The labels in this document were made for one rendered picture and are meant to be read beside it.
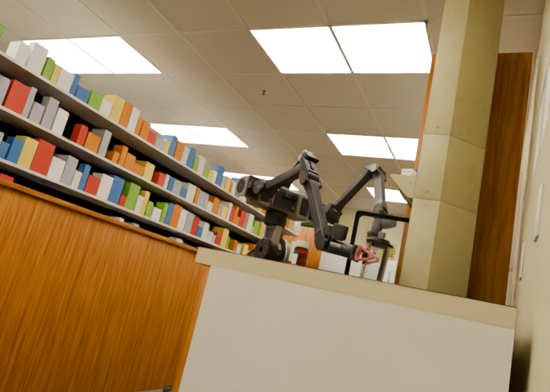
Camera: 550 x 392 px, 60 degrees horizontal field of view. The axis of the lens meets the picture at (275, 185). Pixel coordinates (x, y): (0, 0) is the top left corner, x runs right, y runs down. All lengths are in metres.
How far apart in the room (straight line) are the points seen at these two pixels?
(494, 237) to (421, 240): 0.48
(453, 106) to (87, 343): 2.59
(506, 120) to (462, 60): 0.44
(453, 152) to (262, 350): 1.40
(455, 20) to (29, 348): 2.82
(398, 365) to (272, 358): 0.26
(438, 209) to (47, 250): 2.13
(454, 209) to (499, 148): 0.54
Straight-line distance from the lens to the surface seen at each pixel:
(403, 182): 2.16
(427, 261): 2.07
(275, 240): 2.83
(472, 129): 2.31
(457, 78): 2.34
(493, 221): 2.47
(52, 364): 3.30
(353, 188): 2.89
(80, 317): 3.33
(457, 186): 2.19
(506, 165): 2.55
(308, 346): 1.04
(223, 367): 1.13
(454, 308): 0.99
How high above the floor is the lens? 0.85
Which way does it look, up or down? 13 degrees up
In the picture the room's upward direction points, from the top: 13 degrees clockwise
